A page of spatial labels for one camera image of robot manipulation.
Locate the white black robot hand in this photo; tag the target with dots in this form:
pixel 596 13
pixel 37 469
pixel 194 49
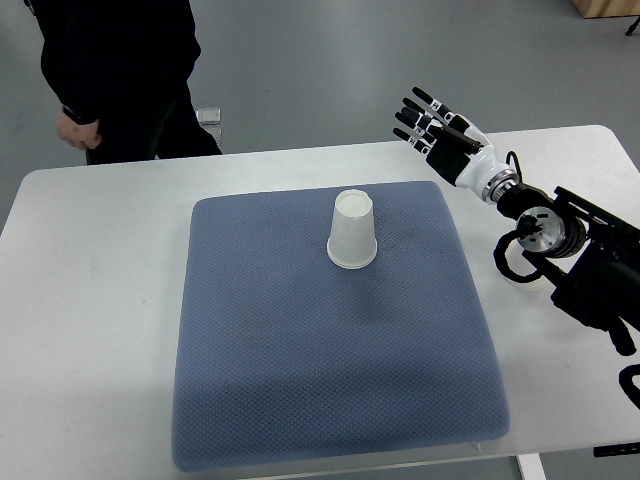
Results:
pixel 464 159

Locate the white paper cup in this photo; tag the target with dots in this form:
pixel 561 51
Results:
pixel 535 285
pixel 352 243

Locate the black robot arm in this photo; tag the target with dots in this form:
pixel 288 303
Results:
pixel 590 256

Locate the person's bare hand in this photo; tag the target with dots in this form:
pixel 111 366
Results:
pixel 79 136

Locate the white paper cup on pad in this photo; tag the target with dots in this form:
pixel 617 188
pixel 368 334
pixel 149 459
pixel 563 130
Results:
pixel 352 243

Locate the wooden box corner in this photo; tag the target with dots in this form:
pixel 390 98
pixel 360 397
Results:
pixel 593 9

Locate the black object at edge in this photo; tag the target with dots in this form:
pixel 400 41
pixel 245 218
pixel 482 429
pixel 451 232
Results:
pixel 632 28

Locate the blue mesh cushion pad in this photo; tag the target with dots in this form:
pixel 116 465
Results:
pixel 285 356

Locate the person in black clothes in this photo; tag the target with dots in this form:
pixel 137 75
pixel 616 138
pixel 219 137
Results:
pixel 127 65

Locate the white table leg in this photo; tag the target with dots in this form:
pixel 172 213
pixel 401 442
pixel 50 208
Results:
pixel 530 467

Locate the black table control panel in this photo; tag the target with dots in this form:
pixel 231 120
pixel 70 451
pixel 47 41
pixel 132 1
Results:
pixel 632 448

